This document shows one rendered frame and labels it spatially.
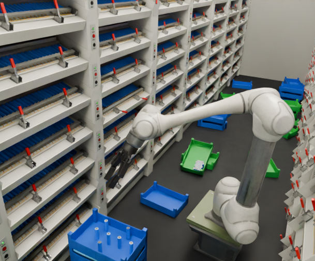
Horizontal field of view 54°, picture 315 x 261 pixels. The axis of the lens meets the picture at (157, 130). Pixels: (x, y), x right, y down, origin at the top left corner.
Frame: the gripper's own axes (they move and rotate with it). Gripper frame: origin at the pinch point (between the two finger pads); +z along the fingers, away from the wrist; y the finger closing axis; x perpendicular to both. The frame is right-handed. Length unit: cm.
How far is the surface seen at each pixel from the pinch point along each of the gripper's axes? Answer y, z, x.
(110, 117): 43.8, -20.8, -0.4
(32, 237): 3.7, 43.7, 18.2
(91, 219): -2.0, 22.5, -1.6
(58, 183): 15.3, 17.8, 16.8
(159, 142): 102, -12, -75
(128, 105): 59, -31, -12
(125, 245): -20.8, 19.5, -13.4
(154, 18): 73, -90, -2
